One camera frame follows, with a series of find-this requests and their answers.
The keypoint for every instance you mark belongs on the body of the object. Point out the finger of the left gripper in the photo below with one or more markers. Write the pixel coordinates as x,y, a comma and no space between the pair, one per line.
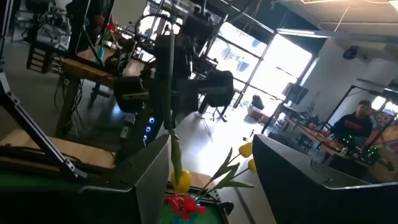
161,112
183,109

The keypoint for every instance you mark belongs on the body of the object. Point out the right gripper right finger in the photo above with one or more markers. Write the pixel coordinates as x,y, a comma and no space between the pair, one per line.
311,199

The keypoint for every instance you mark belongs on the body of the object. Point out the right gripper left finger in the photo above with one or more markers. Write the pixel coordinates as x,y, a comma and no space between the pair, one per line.
93,208

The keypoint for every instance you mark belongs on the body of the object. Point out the yellow artificial tulip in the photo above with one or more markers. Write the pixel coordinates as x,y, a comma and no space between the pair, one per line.
183,182
252,166
245,150

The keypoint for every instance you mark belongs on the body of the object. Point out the red artificial flower bunch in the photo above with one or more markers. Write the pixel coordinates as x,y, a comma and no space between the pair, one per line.
183,205

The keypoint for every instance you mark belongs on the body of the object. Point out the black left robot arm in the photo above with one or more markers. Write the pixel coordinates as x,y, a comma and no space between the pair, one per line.
196,37

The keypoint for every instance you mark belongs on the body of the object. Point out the small teal background vase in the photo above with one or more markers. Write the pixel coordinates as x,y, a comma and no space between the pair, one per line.
100,53

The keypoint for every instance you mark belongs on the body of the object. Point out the cluttered wooden workbench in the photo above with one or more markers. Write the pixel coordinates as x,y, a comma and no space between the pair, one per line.
311,135

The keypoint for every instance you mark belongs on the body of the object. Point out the brown cardboard box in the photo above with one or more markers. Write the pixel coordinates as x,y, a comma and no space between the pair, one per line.
255,113

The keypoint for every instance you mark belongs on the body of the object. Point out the person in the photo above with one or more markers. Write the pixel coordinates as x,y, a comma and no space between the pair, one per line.
351,126
99,20

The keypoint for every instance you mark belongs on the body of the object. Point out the wooden background table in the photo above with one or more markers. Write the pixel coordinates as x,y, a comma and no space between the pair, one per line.
87,70

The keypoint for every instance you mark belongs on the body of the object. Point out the red background flower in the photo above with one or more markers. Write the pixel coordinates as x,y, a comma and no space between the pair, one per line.
111,28

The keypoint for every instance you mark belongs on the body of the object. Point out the colourful patterned board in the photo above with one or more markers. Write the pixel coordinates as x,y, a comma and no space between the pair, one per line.
384,121

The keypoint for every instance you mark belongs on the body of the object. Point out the black background monitor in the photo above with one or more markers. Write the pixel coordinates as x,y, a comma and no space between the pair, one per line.
295,93

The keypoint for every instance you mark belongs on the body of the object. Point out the black background shelf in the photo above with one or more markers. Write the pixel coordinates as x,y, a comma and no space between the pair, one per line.
37,59

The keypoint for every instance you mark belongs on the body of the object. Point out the black ceiling-mounted device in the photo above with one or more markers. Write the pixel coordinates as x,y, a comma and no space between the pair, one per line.
350,53

